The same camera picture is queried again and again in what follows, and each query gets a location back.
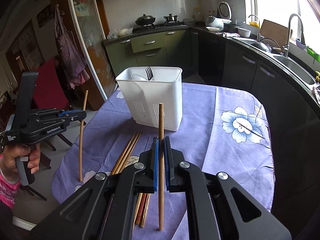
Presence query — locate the chrome kitchen faucet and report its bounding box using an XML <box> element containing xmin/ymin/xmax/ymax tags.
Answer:
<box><xmin>282</xmin><ymin>13</ymin><xmax>306</xmax><ymax>58</ymax></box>

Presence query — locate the white rice cooker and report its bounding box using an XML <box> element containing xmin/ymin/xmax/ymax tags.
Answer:
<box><xmin>205</xmin><ymin>2</ymin><xmax>232</xmax><ymax>29</ymax></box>

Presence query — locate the white plastic utensil holder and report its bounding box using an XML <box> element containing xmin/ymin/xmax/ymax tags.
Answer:
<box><xmin>116</xmin><ymin>66</ymin><xmax>183</xmax><ymax>132</ymax></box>

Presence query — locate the wooden chopstick bundle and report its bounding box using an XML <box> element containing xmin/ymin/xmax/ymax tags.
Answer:
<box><xmin>79</xmin><ymin>90</ymin><xmax>88</xmax><ymax>182</ymax></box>
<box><xmin>114</xmin><ymin>132</ymin><xmax>147</xmax><ymax>227</ymax></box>
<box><xmin>117</xmin><ymin>132</ymin><xmax>146</xmax><ymax>225</ymax></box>
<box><xmin>110</xmin><ymin>131</ymin><xmax>143</xmax><ymax>225</ymax></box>
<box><xmin>158</xmin><ymin>103</ymin><xmax>165</xmax><ymax>231</ymax></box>

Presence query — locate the stainless steel sink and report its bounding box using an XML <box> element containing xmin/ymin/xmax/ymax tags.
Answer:
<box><xmin>272</xmin><ymin>54</ymin><xmax>316</xmax><ymax>86</ymax></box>

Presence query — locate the green kitchen cabinet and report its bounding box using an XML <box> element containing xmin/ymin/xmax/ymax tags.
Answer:
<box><xmin>104</xmin><ymin>26</ymin><xmax>199</xmax><ymax>78</ymax></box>

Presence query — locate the pink sleeve forearm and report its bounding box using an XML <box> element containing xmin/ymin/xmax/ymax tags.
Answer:
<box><xmin>1</xmin><ymin>154</ymin><xmax>21</xmax><ymax>210</ymax></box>

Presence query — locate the black wok with lid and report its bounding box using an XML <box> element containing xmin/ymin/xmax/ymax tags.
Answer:
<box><xmin>135</xmin><ymin>14</ymin><xmax>156</xmax><ymax>27</ymax></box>

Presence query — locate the red chair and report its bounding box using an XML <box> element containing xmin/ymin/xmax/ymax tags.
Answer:
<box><xmin>32</xmin><ymin>56</ymin><xmax>87</xmax><ymax>202</ymax></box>

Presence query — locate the glass sliding door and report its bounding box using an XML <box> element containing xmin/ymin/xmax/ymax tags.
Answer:
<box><xmin>68</xmin><ymin>0</ymin><xmax>116</xmax><ymax>111</ymax></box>

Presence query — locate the white bowl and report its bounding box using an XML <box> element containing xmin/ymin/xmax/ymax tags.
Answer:
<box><xmin>237</xmin><ymin>27</ymin><xmax>251</xmax><ymax>38</ymax></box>

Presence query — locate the purple checkered apron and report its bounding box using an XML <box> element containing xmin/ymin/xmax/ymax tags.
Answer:
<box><xmin>54</xmin><ymin>4</ymin><xmax>90</xmax><ymax>89</ymax></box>

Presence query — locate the steel pot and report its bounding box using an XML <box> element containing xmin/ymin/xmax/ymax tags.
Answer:
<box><xmin>164</xmin><ymin>14</ymin><xmax>177</xmax><ymax>23</ymax></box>

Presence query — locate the wooden cutting board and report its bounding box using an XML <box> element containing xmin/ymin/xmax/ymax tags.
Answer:
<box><xmin>260</xmin><ymin>19</ymin><xmax>287</xmax><ymax>48</ymax></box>

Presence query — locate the person's left hand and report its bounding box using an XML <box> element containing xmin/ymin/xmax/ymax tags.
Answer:
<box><xmin>1</xmin><ymin>144</ymin><xmax>41</xmax><ymax>183</ymax></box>

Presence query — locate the clear plastic spoon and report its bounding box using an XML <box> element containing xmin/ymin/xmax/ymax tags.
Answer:
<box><xmin>131</xmin><ymin>73</ymin><xmax>147</xmax><ymax>81</ymax></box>

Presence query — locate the black lower cabinet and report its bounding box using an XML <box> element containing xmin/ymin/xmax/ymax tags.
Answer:
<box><xmin>198</xmin><ymin>30</ymin><xmax>319</xmax><ymax>236</ymax></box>

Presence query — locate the gas stove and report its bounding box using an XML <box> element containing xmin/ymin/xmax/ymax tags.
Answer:
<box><xmin>132</xmin><ymin>22</ymin><xmax>187</xmax><ymax>33</ymax></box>

